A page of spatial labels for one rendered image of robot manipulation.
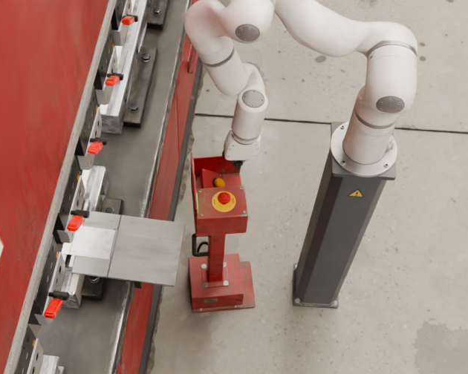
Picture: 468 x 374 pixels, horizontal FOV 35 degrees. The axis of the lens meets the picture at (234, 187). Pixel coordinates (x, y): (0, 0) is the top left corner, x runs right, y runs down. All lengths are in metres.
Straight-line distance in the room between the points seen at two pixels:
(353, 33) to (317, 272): 1.16
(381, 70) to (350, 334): 1.43
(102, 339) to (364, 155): 0.85
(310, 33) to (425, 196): 1.71
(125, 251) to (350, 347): 1.26
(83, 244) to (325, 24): 0.82
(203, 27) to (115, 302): 0.77
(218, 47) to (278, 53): 1.85
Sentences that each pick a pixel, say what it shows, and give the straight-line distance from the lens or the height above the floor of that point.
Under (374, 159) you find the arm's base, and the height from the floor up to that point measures 1.03.
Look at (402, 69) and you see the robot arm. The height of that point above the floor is 1.42.
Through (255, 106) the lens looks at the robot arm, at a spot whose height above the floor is 1.16.
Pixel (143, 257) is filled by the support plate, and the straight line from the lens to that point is 1.95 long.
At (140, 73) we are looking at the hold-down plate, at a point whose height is 0.90.
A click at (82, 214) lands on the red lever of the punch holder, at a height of 1.27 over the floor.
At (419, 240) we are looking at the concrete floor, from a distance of 3.22.
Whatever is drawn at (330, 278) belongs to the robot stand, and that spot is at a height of 0.27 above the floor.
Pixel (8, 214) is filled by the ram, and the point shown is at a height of 1.63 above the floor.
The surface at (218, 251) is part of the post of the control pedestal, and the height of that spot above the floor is 0.39.
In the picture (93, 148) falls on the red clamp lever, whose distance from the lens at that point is 1.76.
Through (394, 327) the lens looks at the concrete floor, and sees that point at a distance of 3.04.
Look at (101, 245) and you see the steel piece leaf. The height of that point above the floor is 1.00.
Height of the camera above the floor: 2.77
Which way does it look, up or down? 60 degrees down
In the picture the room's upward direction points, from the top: 5 degrees clockwise
